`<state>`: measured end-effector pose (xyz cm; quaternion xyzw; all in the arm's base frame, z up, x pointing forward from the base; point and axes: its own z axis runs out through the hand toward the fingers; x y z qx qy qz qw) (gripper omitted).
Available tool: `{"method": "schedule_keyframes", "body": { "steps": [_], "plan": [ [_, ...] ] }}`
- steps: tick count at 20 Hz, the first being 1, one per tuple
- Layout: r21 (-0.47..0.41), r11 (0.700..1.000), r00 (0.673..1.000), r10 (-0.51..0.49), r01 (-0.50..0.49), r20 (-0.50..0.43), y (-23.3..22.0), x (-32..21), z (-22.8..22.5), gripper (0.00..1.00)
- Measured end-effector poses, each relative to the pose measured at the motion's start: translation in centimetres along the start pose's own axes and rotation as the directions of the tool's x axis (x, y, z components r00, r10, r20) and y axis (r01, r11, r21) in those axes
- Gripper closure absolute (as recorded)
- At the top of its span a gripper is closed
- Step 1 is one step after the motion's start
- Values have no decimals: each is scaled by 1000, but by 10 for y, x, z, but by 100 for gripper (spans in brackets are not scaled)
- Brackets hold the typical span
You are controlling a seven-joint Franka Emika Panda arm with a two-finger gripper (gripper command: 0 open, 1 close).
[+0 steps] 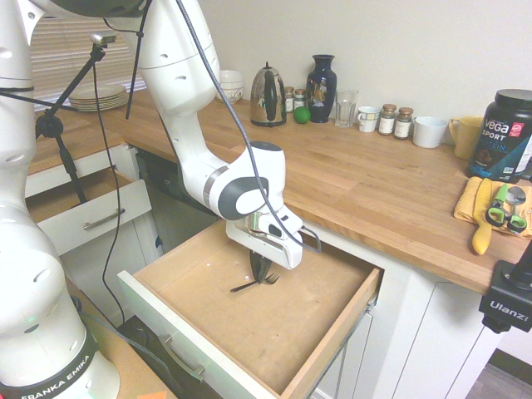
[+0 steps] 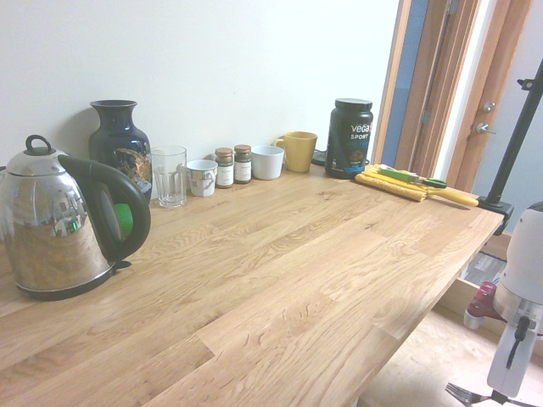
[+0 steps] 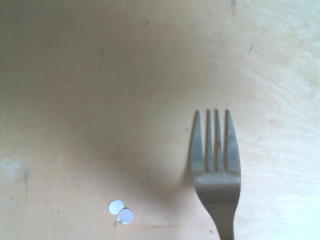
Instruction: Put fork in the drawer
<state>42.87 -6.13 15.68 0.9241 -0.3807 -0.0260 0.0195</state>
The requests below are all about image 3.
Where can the silver metal fork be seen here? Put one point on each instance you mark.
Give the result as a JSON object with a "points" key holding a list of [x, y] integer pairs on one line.
{"points": [[216, 190]]}

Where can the large open wooden drawer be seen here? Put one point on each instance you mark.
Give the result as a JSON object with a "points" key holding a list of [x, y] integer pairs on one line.
{"points": [[75, 75]]}

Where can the white paper dot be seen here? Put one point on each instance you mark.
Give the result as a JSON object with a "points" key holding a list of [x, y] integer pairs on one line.
{"points": [[114, 206], [125, 216]]}

